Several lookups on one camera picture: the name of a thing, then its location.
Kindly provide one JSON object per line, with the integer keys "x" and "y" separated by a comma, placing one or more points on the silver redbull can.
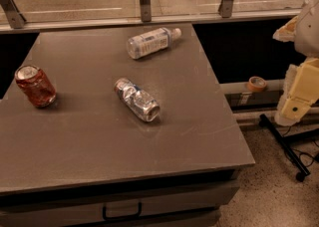
{"x": 141, "y": 103}

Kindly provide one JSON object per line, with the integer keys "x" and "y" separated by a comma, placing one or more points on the brown tape roll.
{"x": 256, "y": 84}

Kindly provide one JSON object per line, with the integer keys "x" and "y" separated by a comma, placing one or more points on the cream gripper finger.
{"x": 300, "y": 92}
{"x": 286, "y": 33}

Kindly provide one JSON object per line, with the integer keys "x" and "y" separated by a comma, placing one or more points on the black wheeled stand base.
{"x": 286, "y": 141}

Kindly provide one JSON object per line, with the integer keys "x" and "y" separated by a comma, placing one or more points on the clear plastic water bottle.
{"x": 153, "y": 41}

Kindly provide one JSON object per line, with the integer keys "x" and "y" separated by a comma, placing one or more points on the black drawer handle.
{"x": 121, "y": 211}

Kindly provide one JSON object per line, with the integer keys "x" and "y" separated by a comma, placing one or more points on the crumpled red soda can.
{"x": 35, "y": 84}

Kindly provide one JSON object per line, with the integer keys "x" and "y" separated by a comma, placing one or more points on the left metal glass bracket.
{"x": 15, "y": 19}

